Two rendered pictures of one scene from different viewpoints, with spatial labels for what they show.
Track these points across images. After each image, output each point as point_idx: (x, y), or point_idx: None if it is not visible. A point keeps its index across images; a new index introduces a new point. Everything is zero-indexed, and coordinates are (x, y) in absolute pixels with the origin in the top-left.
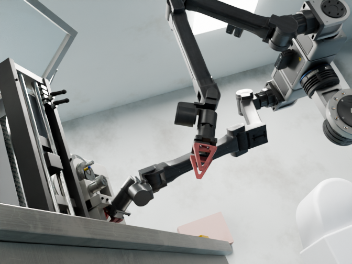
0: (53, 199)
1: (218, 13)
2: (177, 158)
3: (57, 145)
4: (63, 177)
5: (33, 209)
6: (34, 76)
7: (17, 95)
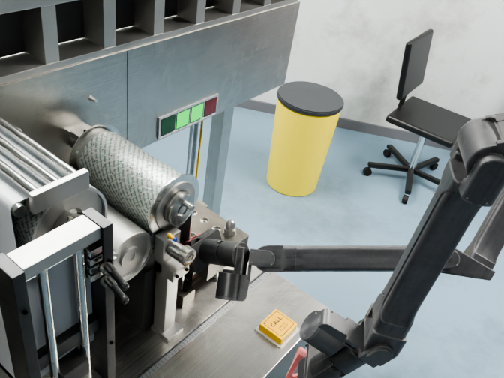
0: None
1: None
2: (318, 253)
3: (97, 324)
4: (88, 374)
5: None
6: (77, 245)
7: (20, 337)
